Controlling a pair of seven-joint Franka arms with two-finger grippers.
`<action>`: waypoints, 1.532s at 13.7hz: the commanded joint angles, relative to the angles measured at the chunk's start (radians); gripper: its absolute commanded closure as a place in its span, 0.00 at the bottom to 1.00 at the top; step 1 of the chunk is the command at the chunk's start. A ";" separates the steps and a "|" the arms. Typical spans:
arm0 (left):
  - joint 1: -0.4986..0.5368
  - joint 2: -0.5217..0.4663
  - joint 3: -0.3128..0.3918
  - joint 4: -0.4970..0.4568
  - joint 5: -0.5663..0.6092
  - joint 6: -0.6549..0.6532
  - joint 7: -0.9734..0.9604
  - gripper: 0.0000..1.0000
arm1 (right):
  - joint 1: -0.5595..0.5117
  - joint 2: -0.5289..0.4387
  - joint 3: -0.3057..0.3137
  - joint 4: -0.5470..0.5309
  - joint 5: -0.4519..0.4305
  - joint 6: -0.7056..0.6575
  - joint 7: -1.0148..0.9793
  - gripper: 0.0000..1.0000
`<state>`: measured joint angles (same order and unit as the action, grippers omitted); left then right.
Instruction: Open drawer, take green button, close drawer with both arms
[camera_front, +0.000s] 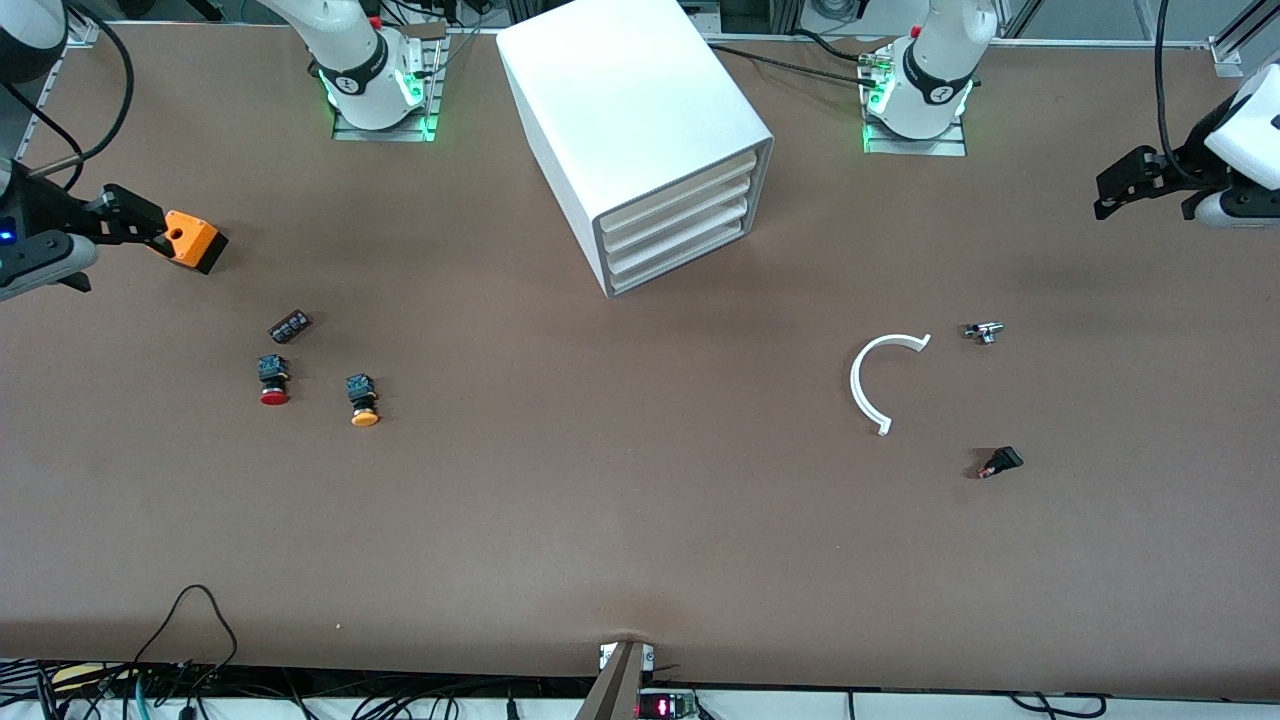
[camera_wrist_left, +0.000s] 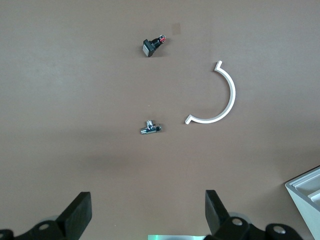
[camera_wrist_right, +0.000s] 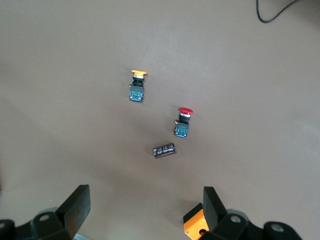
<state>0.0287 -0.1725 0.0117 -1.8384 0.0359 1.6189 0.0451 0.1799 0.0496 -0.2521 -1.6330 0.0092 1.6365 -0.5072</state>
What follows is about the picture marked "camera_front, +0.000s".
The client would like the white plastic drawer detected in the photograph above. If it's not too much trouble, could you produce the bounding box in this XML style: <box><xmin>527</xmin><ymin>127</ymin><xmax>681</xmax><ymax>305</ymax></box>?
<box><xmin>600</xmin><ymin>173</ymin><xmax>755</xmax><ymax>261</ymax></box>
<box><xmin>604</xmin><ymin>196</ymin><xmax>751</xmax><ymax>280</ymax></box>
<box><xmin>598</xmin><ymin>150</ymin><xmax>759</xmax><ymax>241</ymax></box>
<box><xmin>608</xmin><ymin>218</ymin><xmax>748</xmax><ymax>297</ymax></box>

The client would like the yellow push button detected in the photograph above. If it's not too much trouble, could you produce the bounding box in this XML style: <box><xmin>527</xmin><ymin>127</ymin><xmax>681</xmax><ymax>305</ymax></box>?
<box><xmin>345</xmin><ymin>374</ymin><xmax>382</xmax><ymax>428</ymax></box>

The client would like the white drawer cabinet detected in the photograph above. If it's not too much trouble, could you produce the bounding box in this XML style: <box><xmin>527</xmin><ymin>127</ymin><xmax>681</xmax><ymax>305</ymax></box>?
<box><xmin>496</xmin><ymin>0</ymin><xmax>776</xmax><ymax>299</ymax></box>

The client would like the orange box with hole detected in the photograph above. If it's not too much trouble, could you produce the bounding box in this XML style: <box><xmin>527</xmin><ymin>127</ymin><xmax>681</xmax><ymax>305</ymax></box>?
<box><xmin>150</xmin><ymin>210</ymin><xmax>229</xmax><ymax>275</ymax></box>

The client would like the white curved plastic arc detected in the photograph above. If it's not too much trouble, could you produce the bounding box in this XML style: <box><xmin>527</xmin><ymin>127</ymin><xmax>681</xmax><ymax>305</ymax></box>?
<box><xmin>850</xmin><ymin>333</ymin><xmax>932</xmax><ymax>438</ymax></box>

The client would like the device with red display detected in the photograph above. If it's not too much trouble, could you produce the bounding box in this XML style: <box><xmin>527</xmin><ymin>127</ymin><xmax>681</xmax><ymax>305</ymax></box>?
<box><xmin>636</xmin><ymin>690</ymin><xmax>701</xmax><ymax>720</ymax></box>

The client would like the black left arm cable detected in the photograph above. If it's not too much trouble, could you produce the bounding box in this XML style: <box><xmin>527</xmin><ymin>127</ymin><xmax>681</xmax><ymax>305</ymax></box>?
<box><xmin>1154</xmin><ymin>0</ymin><xmax>1201</xmax><ymax>187</ymax></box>

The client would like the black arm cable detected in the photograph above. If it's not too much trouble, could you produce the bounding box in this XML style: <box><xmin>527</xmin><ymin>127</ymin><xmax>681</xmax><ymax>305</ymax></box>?
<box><xmin>1154</xmin><ymin>0</ymin><xmax>1201</xmax><ymax>187</ymax></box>
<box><xmin>0</xmin><ymin>0</ymin><xmax>136</xmax><ymax>191</ymax></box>

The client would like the aluminium frame rail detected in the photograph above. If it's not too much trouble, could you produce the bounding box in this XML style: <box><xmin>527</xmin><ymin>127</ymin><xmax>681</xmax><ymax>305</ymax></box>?
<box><xmin>1208</xmin><ymin>0</ymin><xmax>1280</xmax><ymax>79</ymax></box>
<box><xmin>60</xmin><ymin>0</ymin><xmax>101</xmax><ymax>47</ymax></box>

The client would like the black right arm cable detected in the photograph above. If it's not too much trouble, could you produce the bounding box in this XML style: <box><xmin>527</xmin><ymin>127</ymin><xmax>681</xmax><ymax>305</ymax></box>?
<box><xmin>0</xmin><ymin>0</ymin><xmax>136</xmax><ymax>191</ymax></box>

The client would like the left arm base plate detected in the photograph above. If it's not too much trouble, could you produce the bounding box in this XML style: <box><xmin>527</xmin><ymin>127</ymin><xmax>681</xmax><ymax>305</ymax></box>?
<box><xmin>862</xmin><ymin>40</ymin><xmax>968</xmax><ymax>157</ymax></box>

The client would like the black cable on table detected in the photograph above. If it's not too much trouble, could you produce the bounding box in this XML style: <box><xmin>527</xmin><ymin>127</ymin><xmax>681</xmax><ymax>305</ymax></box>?
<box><xmin>788</xmin><ymin>28</ymin><xmax>881</xmax><ymax>63</ymax></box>
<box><xmin>703</xmin><ymin>43</ymin><xmax>881</xmax><ymax>86</ymax></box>

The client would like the black looped cable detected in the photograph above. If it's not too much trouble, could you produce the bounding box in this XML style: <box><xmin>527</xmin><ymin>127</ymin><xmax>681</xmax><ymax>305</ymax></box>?
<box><xmin>128</xmin><ymin>584</ymin><xmax>241</xmax><ymax>701</ymax></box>

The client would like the brown camera post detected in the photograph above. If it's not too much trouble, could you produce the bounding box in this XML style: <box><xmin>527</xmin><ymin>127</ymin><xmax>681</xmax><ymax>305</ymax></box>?
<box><xmin>575</xmin><ymin>640</ymin><xmax>651</xmax><ymax>720</ymax></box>

